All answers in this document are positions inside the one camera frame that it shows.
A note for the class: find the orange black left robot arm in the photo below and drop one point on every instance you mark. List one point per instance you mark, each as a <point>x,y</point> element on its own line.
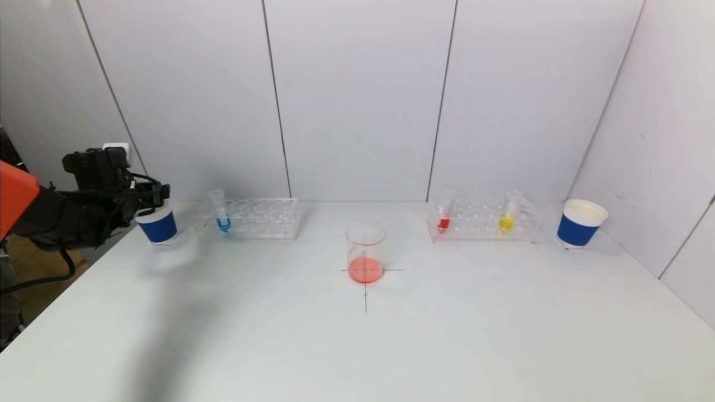
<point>50,218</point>

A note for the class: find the clear glass beaker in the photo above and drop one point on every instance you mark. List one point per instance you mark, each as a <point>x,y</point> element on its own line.
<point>365,262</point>

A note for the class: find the black metal stand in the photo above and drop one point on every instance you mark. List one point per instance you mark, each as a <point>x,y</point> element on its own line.
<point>6,148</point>

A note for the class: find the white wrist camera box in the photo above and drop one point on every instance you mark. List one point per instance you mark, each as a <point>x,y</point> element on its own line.
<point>122,152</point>

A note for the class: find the clear acrylic test tube rack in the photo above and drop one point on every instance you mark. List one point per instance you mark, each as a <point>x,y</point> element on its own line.
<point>475,220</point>
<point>257,220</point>

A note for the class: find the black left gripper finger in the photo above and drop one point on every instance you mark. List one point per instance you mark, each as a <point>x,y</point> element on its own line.
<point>156,196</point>

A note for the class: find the test tube with blue liquid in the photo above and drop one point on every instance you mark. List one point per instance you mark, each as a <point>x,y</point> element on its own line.
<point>222,218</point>

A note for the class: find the test tube with red liquid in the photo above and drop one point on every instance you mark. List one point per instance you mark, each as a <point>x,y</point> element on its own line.
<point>443,223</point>

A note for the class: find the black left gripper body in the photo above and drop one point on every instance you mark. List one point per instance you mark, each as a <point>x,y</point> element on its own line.
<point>161,195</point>

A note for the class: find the blue white paper cup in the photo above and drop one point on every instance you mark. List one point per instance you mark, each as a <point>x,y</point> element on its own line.
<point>578,229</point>
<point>159,229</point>

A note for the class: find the test tube with yellow liquid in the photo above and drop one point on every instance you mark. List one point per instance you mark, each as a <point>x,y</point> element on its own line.
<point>506,223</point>

